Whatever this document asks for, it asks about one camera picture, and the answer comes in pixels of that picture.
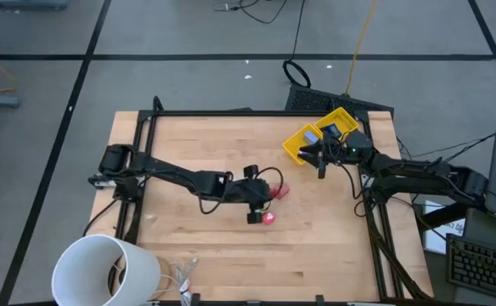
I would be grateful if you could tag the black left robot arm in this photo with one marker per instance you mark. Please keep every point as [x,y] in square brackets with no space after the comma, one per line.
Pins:
[167,172]

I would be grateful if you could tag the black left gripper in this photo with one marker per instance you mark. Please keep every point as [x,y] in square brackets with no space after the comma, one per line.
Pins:
[248,191]

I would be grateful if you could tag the black table frame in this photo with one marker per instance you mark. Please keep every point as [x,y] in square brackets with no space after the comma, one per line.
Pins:
[231,113]

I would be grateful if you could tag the white paper sheet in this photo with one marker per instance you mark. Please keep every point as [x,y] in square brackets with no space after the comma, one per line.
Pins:
[437,242]

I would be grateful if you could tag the dark blue plastic box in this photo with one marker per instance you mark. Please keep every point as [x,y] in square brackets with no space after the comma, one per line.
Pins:
[333,130]

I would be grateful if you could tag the white cylinder lamp shade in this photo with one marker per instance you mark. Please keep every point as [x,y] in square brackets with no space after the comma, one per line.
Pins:
[82,263]

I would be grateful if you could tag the black keyboard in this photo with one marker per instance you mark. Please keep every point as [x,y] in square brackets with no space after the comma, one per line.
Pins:
[481,268]

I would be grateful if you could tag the light blue box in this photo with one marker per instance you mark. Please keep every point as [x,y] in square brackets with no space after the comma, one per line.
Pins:
[311,137]

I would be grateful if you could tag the yellow plastic basket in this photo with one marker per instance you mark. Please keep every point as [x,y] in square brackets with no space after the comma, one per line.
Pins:
[294,144]

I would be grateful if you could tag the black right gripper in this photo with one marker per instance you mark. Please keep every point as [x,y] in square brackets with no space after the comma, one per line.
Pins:
[335,149]

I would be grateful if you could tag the black mesh panel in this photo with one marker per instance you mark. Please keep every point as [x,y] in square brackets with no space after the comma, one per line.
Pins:
[316,100]

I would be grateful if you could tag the black desk bar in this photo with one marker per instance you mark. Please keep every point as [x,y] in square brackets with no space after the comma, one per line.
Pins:
[452,212]

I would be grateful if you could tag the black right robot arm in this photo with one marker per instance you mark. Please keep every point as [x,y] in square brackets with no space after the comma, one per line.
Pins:
[413,174]

